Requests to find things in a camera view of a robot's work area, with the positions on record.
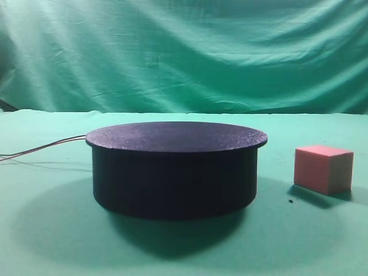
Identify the black wire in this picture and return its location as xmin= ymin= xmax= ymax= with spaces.
xmin=0 ymin=137 xmax=87 ymax=162

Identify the green backdrop cloth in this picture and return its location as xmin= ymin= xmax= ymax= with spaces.
xmin=1 ymin=1 xmax=367 ymax=114

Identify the green table cloth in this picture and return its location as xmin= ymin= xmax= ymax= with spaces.
xmin=1 ymin=110 xmax=367 ymax=275

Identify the red wire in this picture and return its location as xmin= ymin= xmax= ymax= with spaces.
xmin=0 ymin=135 xmax=87 ymax=158

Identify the pink foam cube block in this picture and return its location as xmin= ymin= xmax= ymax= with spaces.
xmin=294 ymin=145 xmax=354 ymax=196

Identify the black round turntable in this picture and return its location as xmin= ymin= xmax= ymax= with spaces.
xmin=85 ymin=121 xmax=268 ymax=221

